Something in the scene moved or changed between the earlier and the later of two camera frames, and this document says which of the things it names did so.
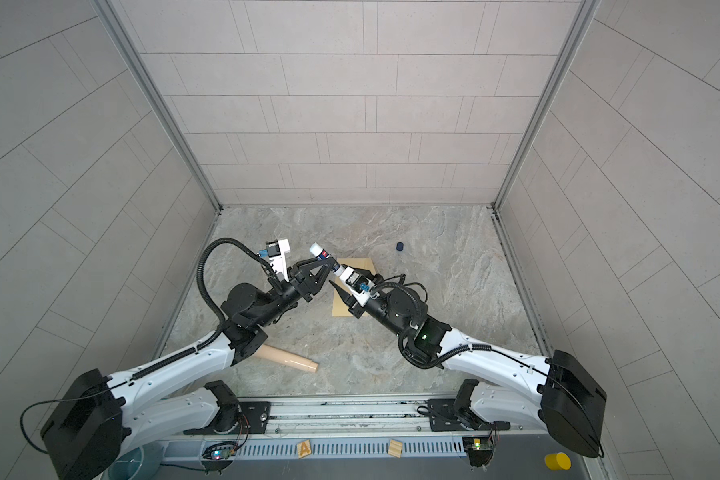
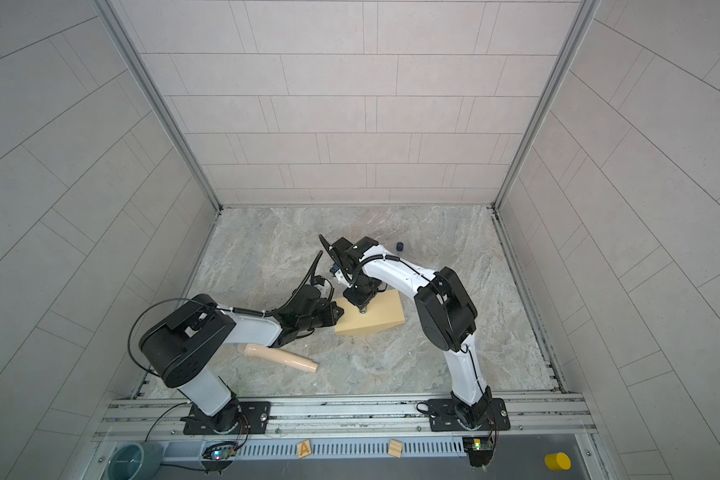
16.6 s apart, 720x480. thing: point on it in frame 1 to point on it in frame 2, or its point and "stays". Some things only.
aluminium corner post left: x=159 y=101 stays
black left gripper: x=300 y=285 to x=331 y=316
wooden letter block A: x=304 y=449 stays
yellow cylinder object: x=558 y=461 stays
